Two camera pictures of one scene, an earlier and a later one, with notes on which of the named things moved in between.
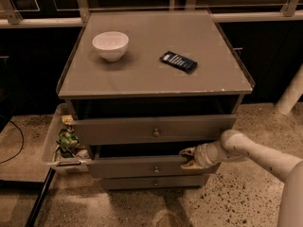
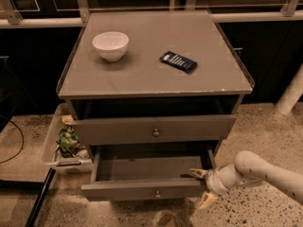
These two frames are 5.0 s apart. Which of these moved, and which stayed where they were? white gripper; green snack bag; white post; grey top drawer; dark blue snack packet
Moved: white gripper
Stayed: green snack bag; white post; dark blue snack packet; grey top drawer
